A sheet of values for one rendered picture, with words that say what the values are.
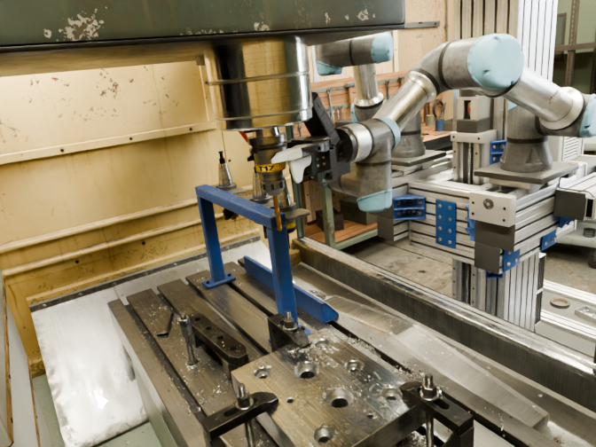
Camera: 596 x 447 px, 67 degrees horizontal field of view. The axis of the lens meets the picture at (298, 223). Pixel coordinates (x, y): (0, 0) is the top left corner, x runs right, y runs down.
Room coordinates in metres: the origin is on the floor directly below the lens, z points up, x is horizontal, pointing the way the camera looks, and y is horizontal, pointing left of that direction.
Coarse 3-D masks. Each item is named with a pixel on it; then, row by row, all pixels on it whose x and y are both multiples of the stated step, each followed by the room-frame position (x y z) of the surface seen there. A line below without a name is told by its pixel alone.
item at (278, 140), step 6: (282, 132) 0.76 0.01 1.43; (252, 138) 0.73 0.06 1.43; (258, 138) 0.72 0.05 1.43; (264, 138) 0.71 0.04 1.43; (270, 138) 0.71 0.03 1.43; (276, 138) 0.72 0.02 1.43; (282, 138) 0.73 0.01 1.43; (252, 144) 0.73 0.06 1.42; (258, 144) 0.72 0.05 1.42; (264, 144) 0.71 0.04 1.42; (270, 144) 0.71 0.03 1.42; (276, 144) 0.72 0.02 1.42; (282, 144) 0.73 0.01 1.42; (252, 150) 0.73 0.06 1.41; (258, 150) 0.72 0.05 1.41; (264, 150) 0.71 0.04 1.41; (270, 150) 0.71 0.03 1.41; (276, 150) 0.72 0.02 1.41; (282, 150) 0.72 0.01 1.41
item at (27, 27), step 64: (0, 0) 0.47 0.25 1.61; (64, 0) 0.50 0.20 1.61; (128, 0) 0.53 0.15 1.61; (192, 0) 0.57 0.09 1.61; (256, 0) 0.61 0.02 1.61; (320, 0) 0.66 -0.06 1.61; (384, 0) 0.72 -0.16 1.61; (0, 64) 0.58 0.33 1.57; (64, 64) 0.70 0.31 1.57; (128, 64) 0.88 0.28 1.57
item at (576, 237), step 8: (584, 144) 2.87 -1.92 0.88; (592, 144) 2.84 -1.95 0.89; (576, 224) 3.19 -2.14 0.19; (584, 224) 3.18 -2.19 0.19; (592, 224) 3.16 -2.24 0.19; (576, 232) 3.04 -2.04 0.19; (584, 232) 2.96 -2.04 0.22; (592, 232) 2.92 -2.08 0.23; (560, 240) 2.93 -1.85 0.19; (568, 240) 2.90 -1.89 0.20; (576, 240) 2.86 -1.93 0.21; (584, 240) 2.83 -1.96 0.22; (592, 240) 2.81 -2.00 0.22; (592, 256) 2.83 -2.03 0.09; (592, 264) 2.82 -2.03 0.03
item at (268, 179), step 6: (264, 174) 0.73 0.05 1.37; (270, 174) 0.73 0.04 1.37; (276, 174) 0.73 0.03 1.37; (282, 174) 0.74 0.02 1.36; (264, 180) 0.73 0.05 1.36; (270, 180) 0.73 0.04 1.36; (276, 180) 0.73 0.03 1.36; (282, 180) 0.73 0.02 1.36; (264, 186) 0.73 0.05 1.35; (270, 186) 0.72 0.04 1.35; (276, 186) 0.72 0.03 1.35; (282, 186) 0.73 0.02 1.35; (270, 192) 0.73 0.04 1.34; (276, 192) 0.73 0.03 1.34
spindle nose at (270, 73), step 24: (216, 48) 0.68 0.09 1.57; (240, 48) 0.67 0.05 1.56; (264, 48) 0.67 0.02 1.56; (288, 48) 0.68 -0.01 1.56; (216, 72) 0.69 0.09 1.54; (240, 72) 0.67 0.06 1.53; (264, 72) 0.67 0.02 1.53; (288, 72) 0.68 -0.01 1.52; (216, 96) 0.70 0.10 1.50; (240, 96) 0.67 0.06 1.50; (264, 96) 0.67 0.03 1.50; (288, 96) 0.68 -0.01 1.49; (216, 120) 0.72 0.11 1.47; (240, 120) 0.67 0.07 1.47; (264, 120) 0.67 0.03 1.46; (288, 120) 0.68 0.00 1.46
